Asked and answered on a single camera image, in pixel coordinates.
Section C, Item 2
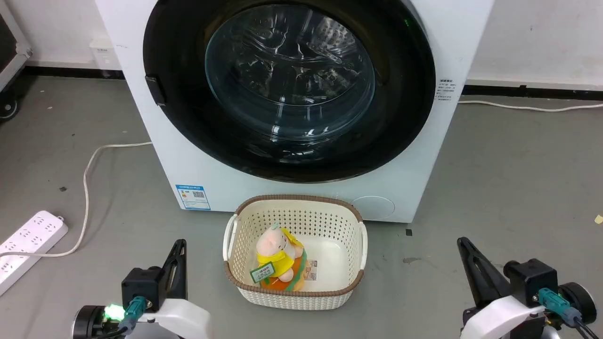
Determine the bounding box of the white front-load washing machine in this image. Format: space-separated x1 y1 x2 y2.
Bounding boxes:
94 0 495 224

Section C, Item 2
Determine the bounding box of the white wall socket box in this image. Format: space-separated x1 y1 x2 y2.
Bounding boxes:
89 39 119 71

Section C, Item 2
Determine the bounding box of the white power strip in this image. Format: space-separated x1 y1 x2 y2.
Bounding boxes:
0 210 69 297

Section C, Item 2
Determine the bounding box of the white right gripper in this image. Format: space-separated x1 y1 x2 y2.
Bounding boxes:
456 237 548 339

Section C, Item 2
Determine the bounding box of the black metal cart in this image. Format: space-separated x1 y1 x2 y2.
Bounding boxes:
0 9 33 122

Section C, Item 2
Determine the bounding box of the white text warning sticker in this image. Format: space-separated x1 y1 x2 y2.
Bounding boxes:
436 79 455 102

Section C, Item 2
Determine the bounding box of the pink yellow plush doll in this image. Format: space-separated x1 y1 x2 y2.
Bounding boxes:
249 223 308 291

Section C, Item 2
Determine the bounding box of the round black glass washer door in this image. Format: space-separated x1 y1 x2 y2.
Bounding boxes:
143 0 436 184

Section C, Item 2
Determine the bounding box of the teal plug right camera cable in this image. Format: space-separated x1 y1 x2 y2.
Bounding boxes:
538 288 599 339

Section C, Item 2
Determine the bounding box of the teal plug camera cable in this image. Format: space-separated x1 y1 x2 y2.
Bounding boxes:
92 295 147 339
538 288 599 339

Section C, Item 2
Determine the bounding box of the white power cable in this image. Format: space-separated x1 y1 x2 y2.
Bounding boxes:
458 99 603 113
0 141 153 258

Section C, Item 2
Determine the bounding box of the blue energy label sticker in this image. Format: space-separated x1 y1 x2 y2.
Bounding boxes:
175 184 212 211

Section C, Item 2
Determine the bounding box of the cream perforated laundry basket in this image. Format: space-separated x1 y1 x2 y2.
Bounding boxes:
223 194 368 311

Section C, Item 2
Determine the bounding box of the teal plug left camera cable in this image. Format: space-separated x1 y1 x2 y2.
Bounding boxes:
92 295 147 339

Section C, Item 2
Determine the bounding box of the round white filter cover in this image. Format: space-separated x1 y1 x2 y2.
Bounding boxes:
350 195 396 220

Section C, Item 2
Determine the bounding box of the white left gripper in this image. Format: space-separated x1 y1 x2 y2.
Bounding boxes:
126 239 211 339

